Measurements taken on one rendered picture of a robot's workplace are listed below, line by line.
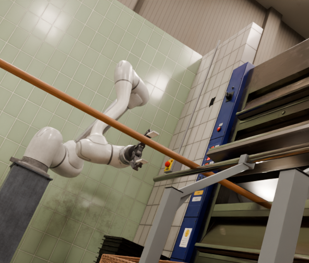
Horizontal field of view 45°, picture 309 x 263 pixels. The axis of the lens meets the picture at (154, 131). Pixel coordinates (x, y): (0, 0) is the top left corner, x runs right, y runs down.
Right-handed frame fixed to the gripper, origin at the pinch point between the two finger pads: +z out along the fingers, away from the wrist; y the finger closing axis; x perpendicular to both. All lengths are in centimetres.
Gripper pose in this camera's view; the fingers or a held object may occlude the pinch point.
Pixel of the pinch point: (150, 146)
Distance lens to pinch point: 162.3
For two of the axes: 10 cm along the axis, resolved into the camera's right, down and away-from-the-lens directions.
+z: 4.3, -2.0, -8.8
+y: -3.5, 8.6, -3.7
